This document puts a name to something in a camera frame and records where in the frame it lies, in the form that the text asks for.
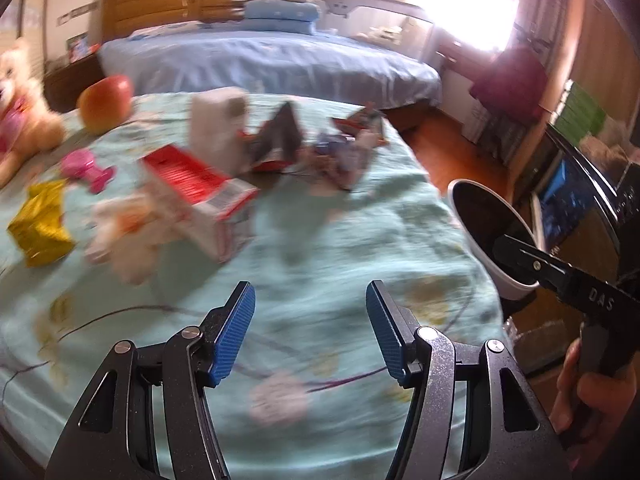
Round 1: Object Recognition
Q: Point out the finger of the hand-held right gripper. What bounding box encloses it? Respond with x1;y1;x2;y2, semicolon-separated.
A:
492;234;551;286

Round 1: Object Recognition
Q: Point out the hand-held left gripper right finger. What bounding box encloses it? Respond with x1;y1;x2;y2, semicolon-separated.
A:
366;280;573;480

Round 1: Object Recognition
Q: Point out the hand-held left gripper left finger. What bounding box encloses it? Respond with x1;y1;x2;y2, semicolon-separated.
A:
45;281;257;480

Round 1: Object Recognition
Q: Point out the white bin with black liner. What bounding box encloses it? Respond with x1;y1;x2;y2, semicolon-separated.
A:
446;178;546;301

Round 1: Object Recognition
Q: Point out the patterned colourful wrapper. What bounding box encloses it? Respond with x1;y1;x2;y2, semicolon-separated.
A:
312;130;376;191

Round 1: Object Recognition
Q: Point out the red wrapper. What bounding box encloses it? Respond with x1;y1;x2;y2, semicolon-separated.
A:
330;102;388;146

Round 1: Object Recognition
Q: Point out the person's right hand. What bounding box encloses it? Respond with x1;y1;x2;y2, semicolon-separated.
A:
550;340;640;461

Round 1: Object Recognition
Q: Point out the black cabinet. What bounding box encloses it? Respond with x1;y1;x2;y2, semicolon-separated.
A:
515;122;626;271

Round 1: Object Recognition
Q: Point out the teal floral blanket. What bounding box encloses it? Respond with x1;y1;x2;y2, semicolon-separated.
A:
0;92;503;480

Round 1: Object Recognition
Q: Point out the striped curtain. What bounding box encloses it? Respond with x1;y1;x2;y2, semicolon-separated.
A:
475;105;531;161

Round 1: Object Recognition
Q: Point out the white fluffy toy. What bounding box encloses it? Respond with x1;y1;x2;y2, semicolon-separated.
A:
85;192;171;283

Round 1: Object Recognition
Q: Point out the red and white carton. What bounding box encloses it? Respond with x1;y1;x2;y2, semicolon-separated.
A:
140;144;261;263

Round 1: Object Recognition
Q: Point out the stack of green boxes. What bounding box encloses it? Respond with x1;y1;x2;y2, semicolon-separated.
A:
555;82;608;136

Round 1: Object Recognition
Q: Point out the red jacket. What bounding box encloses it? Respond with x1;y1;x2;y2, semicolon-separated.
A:
470;47;548;123

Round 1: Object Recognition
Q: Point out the dark triangular wrapper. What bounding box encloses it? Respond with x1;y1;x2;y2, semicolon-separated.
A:
247;102;305;173

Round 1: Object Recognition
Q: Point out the white box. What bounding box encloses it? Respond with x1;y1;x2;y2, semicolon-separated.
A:
190;86;249;176

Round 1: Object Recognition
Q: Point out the gold foil packet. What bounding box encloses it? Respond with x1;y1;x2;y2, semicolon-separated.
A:
7;180;76;267

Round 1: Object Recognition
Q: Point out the pink plastic toy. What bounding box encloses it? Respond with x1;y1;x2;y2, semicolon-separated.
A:
61;150;118;193

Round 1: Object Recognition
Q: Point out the red yellow apple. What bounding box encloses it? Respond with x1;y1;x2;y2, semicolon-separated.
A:
77;75;133;133

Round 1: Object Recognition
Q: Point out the bed with blue sheet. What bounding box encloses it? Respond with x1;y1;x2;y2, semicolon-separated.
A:
97;30;443;111

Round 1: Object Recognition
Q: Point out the wooden nightstand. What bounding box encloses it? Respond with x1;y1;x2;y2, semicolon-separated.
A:
44;52;106;113

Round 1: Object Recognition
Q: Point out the cream teddy bear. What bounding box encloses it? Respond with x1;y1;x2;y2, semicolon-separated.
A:
0;40;66;186

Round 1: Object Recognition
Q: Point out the blue pillow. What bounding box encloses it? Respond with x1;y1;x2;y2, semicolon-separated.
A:
244;0;321;33

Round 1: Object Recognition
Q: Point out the wooden headboard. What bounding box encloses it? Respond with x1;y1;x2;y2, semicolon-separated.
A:
90;0;268;46

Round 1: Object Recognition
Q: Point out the grey bed rail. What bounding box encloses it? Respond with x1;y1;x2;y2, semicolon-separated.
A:
310;0;436;61

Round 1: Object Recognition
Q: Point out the photo frame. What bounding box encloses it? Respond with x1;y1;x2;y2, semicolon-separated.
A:
66;34;98;63

